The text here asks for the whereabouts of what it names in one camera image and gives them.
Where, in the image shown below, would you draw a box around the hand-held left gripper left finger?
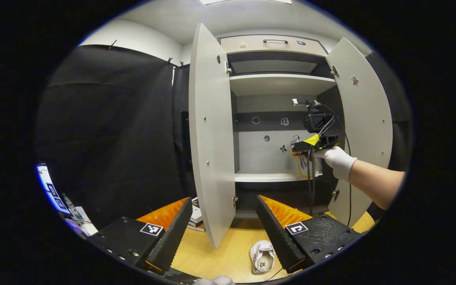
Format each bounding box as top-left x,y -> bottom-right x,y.
87,197 -> 193,274

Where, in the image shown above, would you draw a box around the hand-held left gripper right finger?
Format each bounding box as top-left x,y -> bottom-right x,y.
256,195 -> 363,274

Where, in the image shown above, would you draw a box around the white canvas shoe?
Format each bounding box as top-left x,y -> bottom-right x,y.
249,240 -> 276,275
290,135 -> 323,179

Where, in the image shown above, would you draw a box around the grey shoe cabinet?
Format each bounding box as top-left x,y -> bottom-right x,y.
220,34 -> 345,220

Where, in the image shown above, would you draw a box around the grey cabinet door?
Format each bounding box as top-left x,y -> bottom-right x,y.
188,23 -> 237,249
325,38 -> 393,228

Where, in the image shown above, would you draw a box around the grey cabinet drawer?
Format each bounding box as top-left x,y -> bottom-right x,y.
220,34 -> 328,57

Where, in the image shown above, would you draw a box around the black spine book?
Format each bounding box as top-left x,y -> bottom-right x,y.
191,197 -> 204,227

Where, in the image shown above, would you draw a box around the white papers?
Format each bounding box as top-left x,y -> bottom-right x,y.
65,206 -> 99,237

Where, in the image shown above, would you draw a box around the green marker pen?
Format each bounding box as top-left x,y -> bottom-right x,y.
62,193 -> 82,220

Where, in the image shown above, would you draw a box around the black backdrop cloth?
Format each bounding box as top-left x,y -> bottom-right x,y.
36,45 -> 175,230
172,63 -> 192,200

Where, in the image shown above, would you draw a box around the computer screen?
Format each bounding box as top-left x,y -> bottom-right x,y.
36,162 -> 72,216

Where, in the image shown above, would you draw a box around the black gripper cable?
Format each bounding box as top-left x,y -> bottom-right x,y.
319,103 -> 353,228
306,115 -> 336,217

